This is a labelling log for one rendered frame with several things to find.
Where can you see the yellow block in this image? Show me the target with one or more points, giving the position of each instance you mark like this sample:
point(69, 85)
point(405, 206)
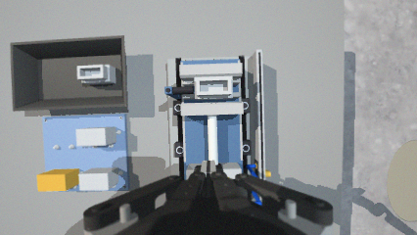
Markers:
point(58, 179)

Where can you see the silver metal block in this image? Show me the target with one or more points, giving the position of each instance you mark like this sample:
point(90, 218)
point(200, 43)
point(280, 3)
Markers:
point(101, 178)

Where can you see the grey metal block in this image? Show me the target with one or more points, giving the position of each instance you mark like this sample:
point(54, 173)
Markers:
point(95, 136)

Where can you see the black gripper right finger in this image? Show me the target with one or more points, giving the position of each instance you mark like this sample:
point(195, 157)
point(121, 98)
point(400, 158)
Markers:
point(311, 215)

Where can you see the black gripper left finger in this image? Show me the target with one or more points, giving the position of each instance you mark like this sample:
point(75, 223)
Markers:
point(116, 214)

